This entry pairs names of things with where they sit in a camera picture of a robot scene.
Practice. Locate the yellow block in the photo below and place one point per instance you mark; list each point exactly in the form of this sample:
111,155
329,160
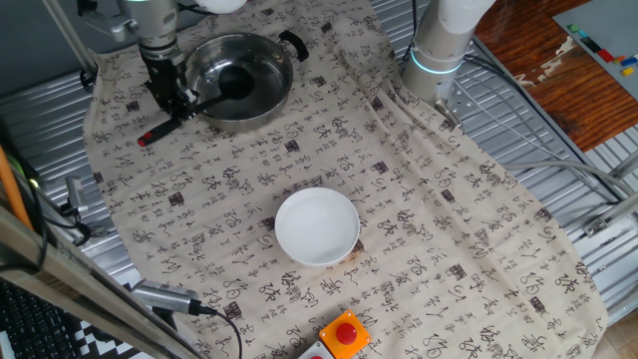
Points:
627,71

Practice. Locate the red block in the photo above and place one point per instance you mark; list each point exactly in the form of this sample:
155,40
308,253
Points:
605,55

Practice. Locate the grey board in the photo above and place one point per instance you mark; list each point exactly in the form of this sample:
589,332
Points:
608,25

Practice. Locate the white sheet with black marker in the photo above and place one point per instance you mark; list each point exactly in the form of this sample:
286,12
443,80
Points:
104,346

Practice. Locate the silver profile rail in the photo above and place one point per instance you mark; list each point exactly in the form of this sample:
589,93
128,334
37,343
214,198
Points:
625,164
613,212

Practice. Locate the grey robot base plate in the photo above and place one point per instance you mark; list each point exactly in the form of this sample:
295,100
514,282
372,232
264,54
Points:
466,102

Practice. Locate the orange emergency stop box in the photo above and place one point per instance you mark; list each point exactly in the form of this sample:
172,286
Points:
344,334

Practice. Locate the white ceramic bowl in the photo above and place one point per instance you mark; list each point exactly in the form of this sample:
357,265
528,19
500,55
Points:
316,229

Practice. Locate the black pole clamp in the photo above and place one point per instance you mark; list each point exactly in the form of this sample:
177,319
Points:
89,80

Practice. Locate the black block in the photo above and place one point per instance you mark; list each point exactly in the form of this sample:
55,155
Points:
590,45

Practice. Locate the grey ridged camera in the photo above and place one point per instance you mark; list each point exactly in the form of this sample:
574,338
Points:
164,295

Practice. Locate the white camera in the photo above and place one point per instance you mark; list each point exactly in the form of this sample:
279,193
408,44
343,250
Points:
77,192

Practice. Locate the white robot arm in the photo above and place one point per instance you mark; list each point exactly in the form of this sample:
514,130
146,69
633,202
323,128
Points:
438,45

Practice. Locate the beige calligraphy print tablecloth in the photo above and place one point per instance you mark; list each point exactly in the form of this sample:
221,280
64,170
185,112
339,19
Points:
448,249

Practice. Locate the blue block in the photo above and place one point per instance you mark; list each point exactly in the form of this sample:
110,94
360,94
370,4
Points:
629,61

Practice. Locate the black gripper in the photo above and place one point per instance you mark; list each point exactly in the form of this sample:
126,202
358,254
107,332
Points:
164,80

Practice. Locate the aluminium frame bar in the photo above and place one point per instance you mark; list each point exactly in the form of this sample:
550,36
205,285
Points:
75,284

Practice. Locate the grey box red mushroom button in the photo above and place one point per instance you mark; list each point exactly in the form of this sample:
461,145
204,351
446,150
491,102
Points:
316,351

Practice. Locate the dark camera stand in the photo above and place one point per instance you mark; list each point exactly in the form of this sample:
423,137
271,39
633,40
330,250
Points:
164,319

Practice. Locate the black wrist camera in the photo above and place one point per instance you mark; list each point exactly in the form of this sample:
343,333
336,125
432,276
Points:
86,6

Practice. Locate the orange rod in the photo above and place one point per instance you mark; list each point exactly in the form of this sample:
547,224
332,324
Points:
12,189

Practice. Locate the black keyboard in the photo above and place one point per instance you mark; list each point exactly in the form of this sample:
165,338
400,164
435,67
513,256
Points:
35,324

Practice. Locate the green block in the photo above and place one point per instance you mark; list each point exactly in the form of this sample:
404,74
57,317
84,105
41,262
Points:
574,28

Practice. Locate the silver camera bracket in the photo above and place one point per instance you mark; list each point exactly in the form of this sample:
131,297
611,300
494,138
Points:
112,25

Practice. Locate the black silver camera mount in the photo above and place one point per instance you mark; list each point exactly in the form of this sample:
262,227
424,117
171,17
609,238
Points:
75,219

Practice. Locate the grey metal pole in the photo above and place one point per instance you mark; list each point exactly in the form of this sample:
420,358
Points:
70,35

